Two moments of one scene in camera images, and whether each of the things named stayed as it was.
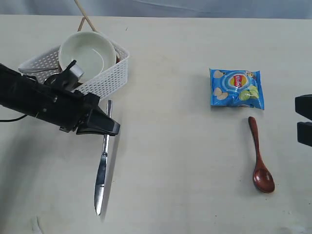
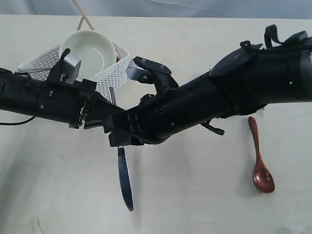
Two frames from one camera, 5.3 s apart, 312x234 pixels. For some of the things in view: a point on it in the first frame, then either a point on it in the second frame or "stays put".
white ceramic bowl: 94,52 stays put
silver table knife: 100,179 to 122,160
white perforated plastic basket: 47,65 stays put
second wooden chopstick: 81,24 stays put
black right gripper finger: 303,106 to 116,121
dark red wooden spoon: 263,180 stays put
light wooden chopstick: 91,25 stays put
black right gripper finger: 304,133 to 126,138
